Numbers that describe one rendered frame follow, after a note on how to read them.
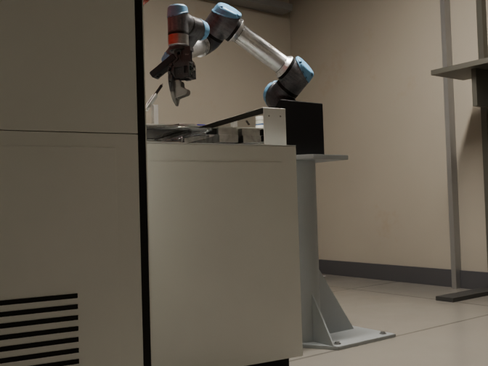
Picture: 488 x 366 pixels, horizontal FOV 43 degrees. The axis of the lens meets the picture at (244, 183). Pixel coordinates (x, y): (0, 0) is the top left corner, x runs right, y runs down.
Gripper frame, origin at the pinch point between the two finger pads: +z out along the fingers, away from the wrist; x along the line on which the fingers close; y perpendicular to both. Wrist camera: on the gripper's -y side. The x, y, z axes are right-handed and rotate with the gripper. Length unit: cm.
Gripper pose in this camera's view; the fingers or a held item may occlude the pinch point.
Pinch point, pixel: (174, 102)
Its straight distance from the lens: 226.8
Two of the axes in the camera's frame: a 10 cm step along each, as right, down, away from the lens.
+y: 9.6, -0.5, -2.8
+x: 2.8, 0.3, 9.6
